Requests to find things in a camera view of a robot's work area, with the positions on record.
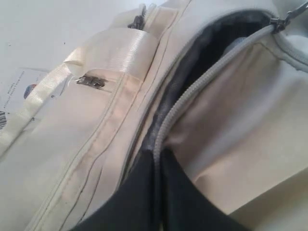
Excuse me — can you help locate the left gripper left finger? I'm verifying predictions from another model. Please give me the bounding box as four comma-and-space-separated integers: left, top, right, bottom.
71, 150, 159, 231

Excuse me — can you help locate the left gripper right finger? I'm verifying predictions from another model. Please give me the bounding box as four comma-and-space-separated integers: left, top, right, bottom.
160, 149, 249, 231

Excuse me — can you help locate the beige fabric duffel bag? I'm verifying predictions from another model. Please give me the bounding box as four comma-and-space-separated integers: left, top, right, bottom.
0, 0, 308, 231

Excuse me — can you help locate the metal zipper pull with ring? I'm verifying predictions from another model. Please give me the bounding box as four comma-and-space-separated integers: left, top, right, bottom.
269, 1, 308, 34

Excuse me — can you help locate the side pocket zipper pull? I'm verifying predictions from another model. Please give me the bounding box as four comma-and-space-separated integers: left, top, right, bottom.
76, 76, 105, 89

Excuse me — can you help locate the white paper hang tag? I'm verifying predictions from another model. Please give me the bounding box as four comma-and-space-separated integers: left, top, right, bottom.
0, 68, 67, 130

